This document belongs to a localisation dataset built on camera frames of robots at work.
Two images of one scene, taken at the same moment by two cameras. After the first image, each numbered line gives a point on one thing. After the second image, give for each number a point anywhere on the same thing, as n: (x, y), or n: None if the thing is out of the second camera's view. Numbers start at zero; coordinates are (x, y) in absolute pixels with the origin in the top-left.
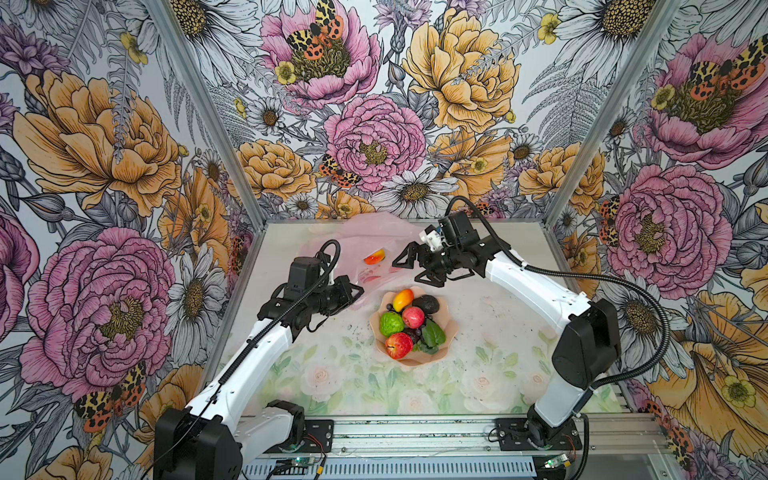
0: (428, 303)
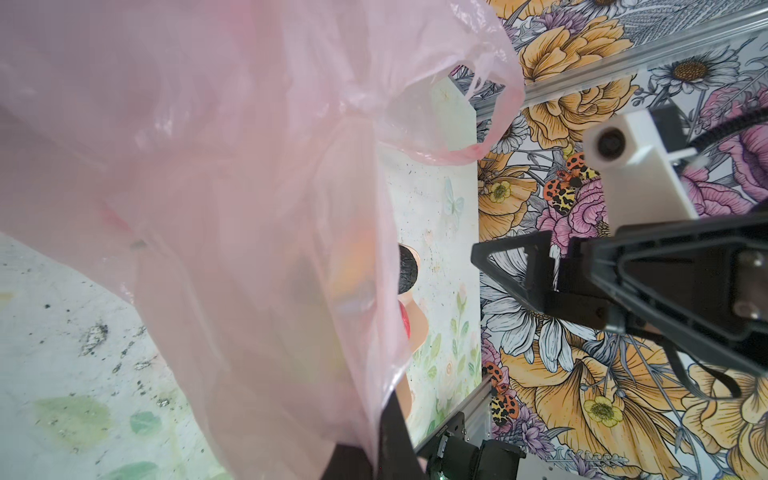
0: (407, 269)
